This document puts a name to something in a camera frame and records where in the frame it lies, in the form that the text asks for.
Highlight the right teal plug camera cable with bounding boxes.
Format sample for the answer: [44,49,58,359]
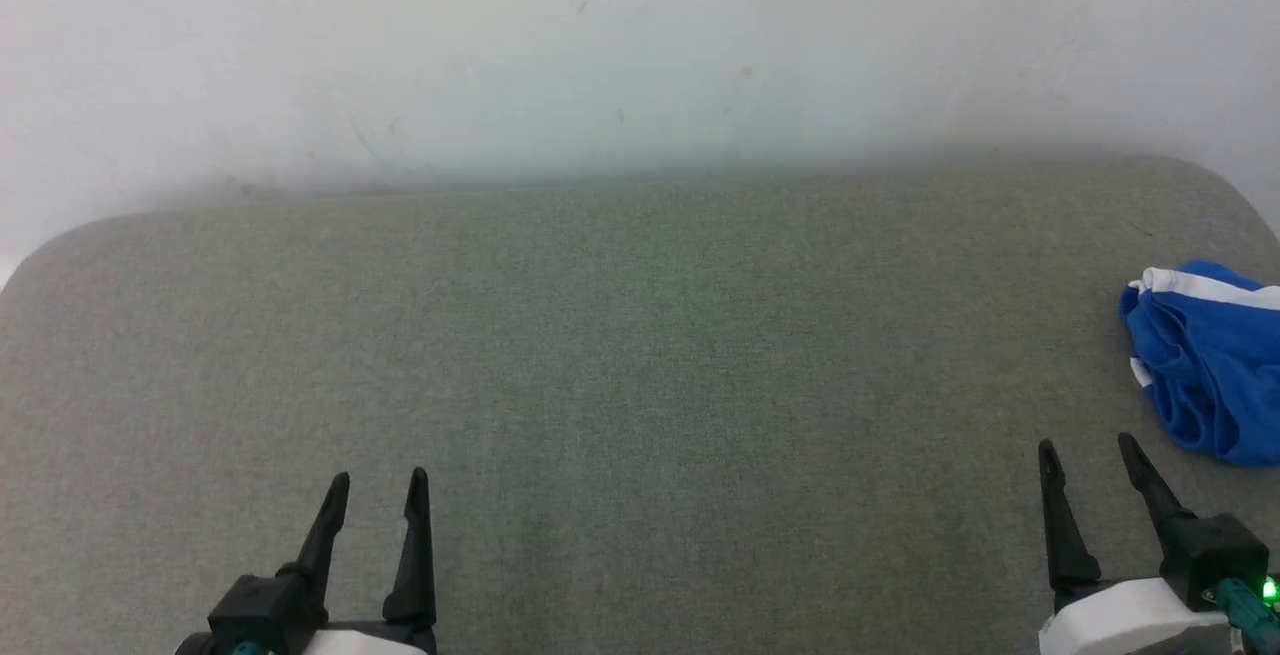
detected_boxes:
[1214,579,1280,655]

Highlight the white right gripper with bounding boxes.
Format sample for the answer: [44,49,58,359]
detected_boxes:
[1038,432,1237,655]

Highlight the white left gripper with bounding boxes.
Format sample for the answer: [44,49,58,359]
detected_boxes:
[277,467,439,655]

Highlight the grey-green fabric sofa seat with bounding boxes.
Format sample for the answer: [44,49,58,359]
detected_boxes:
[0,157,1280,655]

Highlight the blue shorts with white stripes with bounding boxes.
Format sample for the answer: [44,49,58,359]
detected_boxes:
[1117,259,1280,467]

